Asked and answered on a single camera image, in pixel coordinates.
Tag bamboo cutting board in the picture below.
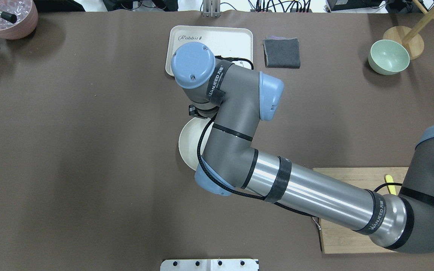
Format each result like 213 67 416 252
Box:
312 167 408 254

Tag grey folded cloth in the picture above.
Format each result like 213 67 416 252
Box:
263 37 301 69

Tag white rabbit tray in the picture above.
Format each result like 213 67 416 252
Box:
165 25 254 76

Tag yellow plastic knife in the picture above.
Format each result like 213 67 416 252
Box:
385 174 397 195

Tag beige round plate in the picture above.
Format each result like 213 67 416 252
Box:
179 118 210 171

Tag aluminium frame post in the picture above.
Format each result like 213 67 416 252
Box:
202 0 222 18

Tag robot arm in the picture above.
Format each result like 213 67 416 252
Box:
171 42 434 253

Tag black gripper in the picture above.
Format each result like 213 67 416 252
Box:
188 56 254 120

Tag mint green bowl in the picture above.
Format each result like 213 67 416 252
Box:
367 40 411 75

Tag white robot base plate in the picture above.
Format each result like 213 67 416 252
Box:
160 258 260 271

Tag wooden mug tree stand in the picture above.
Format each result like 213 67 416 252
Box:
382 0 434 60

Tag pink bowl with ice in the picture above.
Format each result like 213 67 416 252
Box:
0 0 38 40

